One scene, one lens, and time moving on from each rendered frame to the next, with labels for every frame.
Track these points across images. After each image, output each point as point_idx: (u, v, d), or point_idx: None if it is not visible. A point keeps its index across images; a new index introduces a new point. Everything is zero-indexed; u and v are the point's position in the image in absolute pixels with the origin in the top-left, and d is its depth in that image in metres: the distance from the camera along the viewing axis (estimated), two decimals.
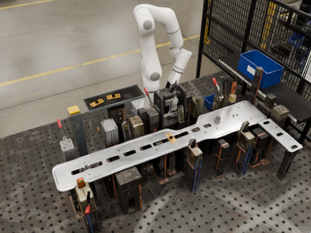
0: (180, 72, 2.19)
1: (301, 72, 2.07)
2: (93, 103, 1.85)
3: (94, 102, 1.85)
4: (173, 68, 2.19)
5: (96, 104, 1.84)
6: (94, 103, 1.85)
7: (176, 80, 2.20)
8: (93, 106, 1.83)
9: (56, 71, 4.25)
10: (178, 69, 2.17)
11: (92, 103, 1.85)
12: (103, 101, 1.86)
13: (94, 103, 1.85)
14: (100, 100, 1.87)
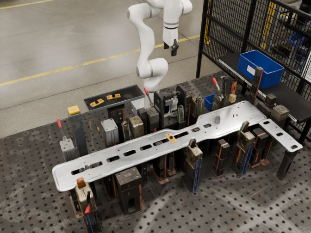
0: (175, 27, 1.64)
1: (301, 72, 2.07)
2: (93, 103, 1.85)
3: (94, 102, 1.85)
4: (164, 25, 1.64)
5: (96, 104, 1.84)
6: (94, 103, 1.85)
7: (174, 39, 1.67)
8: (93, 106, 1.83)
9: (56, 71, 4.25)
10: (171, 25, 1.62)
11: (92, 103, 1.85)
12: (103, 101, 1.86)
13: (94, 103, 1.85)
14: (100, 100, 1.87)
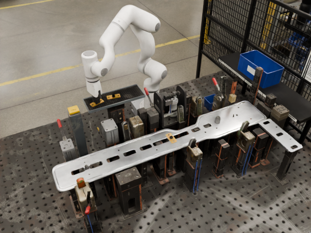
0: (97, 80, 1.72)
1: (301, 72, 2.07)
2: (93, 103, 1.85)
3: (94, 102, 1.85)
4: (87, 80, 1.71)
5: (96, 104, 1.84)
6: (94, 103, 1.85)
7: (98, 92, 1.76)
8: (93, 106, 1.83)
9: (56, 71, 4.25)
10: (93, 79, 1.70)
11: (92, 103, 1.85)
12: (103, 101, 1.86)
13: (94, 103, 1.85)
14: (100, 100, 1.87)
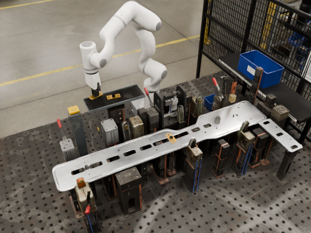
0: (96, 72, 1.68)
1: (301, 72, 2.07)
2: (92, 96, 1.81)
3: (92, 95, 1.82)
4: (85, 71, 1.67)
5: (95, 97, 1.80)
6: (93, 96, 1.81)
7: (97, 84, 1.72)
8: (92, 99, 1.79)
9: (56, 71, 4.25)
10: (92, 71, 1.66)
11: (90, 96, 1.81)
12: (102, 94, 1.82)
13: (93, 96, 1.81)
14: (99, 93, 1.84)
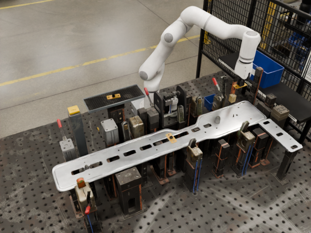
0: (251, 62, 1.70)
1: (301, 72, 2.07)
2: (236, 85, 1.84)
3: (237, 84, 1.84)
4: (241, 60, 1.70)
5: (239, 87, 1.83)
6: (237, 85, 1.84)
7: (248, 74, 1.74)
8: (237, 88, 1.82)
9: (56, 71, 4.25)
10: (248, 60, 1.68)
11: (235, 85, 1.84)
12: (246, 85, 1.84)
13: (238, 85, 1.84)
14: None
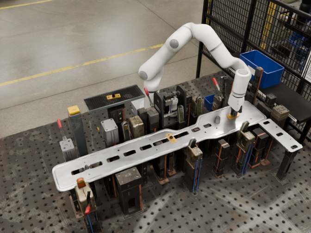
0: (243, 96, 1.86)
1: (301, 72, 2.07)
2: (230, 115, 2.00)
3: (230, 114, 2.00)
4: (233, 95, 1.86)
5: (233, 117, 1.99)
6: (231, 115, 2.00)
7: (240, 107, 1.90)
8: (230, 118, 1.98)
9: (56, 71, 4.25)
10: (240, 95, 1.84)
11: (229, 115, 2.00)
12: (239, 115, 2.00)
13: (231, 115, 2.00)
14: None
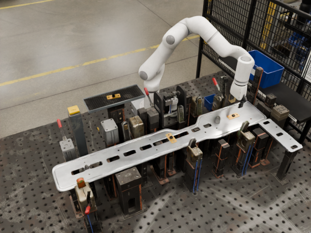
0: (245, 84, 1.80)
1: (301, 72, 2.07)
2: (230, 116, 2.00)
3: (230, 115, 2.01)
4: (236, 82, 1.80)
5: (233, 118, 1.99)
6: (231, 116, 2.00)
7: (243, 95, 1.83)
8: (230, 119, 1.98)
9: (56, 71, 4.25)
10: (243, 83, 1.78)
11: (229, 116, 2.00)
12: (239, 116, 2.00)
13: (231, 116, 2.00)
14: (236, 114, 2.02)
